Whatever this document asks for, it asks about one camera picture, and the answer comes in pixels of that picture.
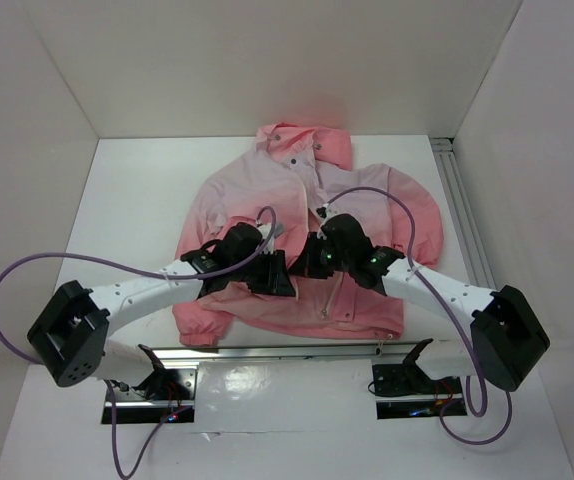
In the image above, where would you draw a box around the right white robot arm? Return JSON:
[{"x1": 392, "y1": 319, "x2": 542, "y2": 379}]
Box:
[{"x1": 289, "y1": 214, "x2": 551, "y2": 392}]

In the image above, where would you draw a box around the pink zip-up jacket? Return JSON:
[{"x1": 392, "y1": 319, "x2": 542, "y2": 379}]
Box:
[{"x1": 172, "y1": 124, "x2": 443, "y2": 346}]

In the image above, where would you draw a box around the front aluminium rail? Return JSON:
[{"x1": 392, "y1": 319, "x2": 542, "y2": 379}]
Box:
[{"x1": 106, "y1": 339, "x2": 433, "y2": 362}]

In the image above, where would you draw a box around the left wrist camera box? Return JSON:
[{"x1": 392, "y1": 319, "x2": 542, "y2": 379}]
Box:
[{"x1": 256, "y1": 222, "x2": 284, "y2": 239}]

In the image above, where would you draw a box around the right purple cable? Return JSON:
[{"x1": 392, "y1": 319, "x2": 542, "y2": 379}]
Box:
[{"x1": 322, "y1": 186, "x2": 514, "y2": 446}]

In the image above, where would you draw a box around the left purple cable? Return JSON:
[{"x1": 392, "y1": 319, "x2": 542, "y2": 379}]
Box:
[{"x1": 0, "y1": 205, "x2": 278, "y2": 480}]

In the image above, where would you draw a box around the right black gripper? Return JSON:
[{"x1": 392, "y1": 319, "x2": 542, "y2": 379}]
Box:
[{"x1": 289, "y1": 230, "x2": 354, "y2": 278}]

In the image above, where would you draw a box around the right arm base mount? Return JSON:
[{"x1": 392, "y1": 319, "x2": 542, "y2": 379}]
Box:
[{"x1": 367, "y1": 364, "x2": 467, "y2": 420}]

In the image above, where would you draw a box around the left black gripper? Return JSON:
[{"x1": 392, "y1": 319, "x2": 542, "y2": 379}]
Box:
[{"x1": 230, "y1": 247, "x2": 296, "y2": 296}]

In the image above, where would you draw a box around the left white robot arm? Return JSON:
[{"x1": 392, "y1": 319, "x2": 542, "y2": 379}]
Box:
[{"x1": 27, "y1": 223, "x2": 295, "y2": 399}]

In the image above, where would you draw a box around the purple cable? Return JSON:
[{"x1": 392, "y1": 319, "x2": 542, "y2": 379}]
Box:
[
  {"x1": 322, "y1": 186, "x2": 514, "y2": 446},
  {"x1": 0, "y1": 205, "x2": 278, "y2": 480}
]

